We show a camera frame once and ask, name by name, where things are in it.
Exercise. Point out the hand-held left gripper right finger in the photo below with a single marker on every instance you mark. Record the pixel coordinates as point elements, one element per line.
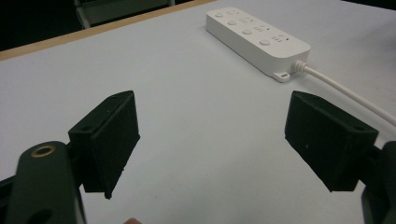
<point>327,146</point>

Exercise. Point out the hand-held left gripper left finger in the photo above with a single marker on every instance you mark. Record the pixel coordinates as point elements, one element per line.
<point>109,146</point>

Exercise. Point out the white power strip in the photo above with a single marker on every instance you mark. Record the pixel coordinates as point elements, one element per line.
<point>258,43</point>

